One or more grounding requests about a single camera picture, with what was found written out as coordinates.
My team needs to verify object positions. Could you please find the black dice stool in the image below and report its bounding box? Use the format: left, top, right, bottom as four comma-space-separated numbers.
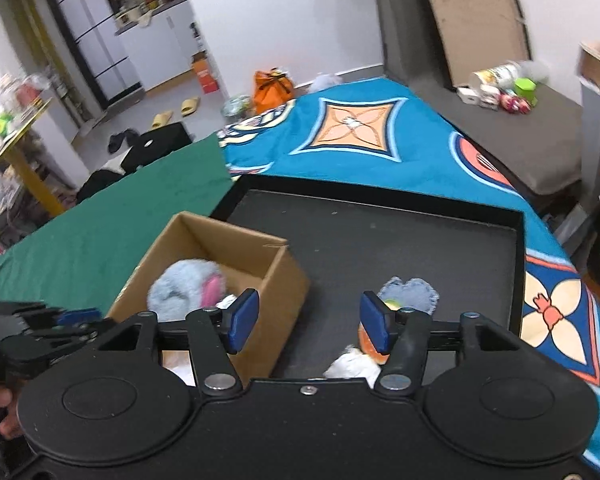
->
120, 122, 193, 173

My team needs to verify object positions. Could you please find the orange gift bag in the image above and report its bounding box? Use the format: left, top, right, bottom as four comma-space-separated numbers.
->
252, 67, 296, 115

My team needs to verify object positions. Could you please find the printed can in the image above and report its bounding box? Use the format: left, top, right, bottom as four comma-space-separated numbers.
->
472, 61, 521, 88

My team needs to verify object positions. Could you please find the clear bag with greenery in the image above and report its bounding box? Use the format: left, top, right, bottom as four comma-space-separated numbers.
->
221, 94, 255, 118

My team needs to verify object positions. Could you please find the white plastic bag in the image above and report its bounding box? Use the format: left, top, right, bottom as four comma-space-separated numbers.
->
307, 72, 346, 93

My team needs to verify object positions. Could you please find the brown cardboard box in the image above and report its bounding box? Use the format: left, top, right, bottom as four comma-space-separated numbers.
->
105, 211, 312, 386

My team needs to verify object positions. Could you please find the yellow table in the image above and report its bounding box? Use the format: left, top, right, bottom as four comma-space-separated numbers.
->
0, 97, 66, 216

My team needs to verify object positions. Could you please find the black bag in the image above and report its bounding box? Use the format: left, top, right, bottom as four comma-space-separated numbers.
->
75, 169, 126, 203

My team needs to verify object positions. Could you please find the clear bag of white stuffing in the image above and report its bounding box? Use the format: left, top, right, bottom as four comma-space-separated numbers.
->
322, 344, 383, 380

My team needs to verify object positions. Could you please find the crumpled clear wrapper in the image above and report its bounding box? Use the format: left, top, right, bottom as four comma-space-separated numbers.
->
517, 59, 551, 83

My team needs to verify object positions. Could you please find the grey plush toy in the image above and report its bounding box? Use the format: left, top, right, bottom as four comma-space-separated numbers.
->
146, 259, 227, 323

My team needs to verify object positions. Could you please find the large black box lid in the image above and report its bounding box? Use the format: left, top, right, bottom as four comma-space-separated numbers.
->
412, 0, 533, 91

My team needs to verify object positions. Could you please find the orange cardboard carton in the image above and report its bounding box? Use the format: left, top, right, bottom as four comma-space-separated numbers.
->
190, 52, 221, 95

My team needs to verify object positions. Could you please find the black framed sliding door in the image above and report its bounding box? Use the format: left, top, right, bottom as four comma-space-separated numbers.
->
39, 0, 146, 111

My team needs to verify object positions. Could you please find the blue printed blanket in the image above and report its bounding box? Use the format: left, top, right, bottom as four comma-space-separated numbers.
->
215, 77, 600, 478

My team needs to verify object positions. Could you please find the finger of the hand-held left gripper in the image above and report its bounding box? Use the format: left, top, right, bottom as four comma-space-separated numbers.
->
0, 319, 117, 363
0, 301, 102, 333

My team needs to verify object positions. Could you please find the black shallow tray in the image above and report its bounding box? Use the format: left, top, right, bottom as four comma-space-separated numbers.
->
211, 174, 526, 381

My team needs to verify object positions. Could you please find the orange and denim plush toy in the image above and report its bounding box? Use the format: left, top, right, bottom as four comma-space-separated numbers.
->
357, 276, 441, 363

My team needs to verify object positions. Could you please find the person's left hand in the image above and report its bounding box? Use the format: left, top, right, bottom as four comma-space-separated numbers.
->
0, 385, 25, 440

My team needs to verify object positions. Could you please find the green cloth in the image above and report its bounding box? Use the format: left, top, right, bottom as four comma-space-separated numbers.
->
0, 135, 236, 313

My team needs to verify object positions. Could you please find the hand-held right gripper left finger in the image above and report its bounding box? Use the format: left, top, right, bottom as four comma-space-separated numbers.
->
95, 288, 261, 397

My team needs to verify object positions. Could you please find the white kitchen cabinet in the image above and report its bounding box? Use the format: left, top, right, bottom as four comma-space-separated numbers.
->
115, 0, 216, 93

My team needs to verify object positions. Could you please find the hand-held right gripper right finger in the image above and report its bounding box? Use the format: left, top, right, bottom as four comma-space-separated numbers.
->
358, 290, 526, 394

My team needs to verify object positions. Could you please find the pink toy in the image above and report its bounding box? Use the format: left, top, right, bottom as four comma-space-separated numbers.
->
499, 92, 531, 113

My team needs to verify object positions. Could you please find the grey desk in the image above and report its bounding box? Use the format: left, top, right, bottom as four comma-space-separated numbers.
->
577, 40, 600, 211

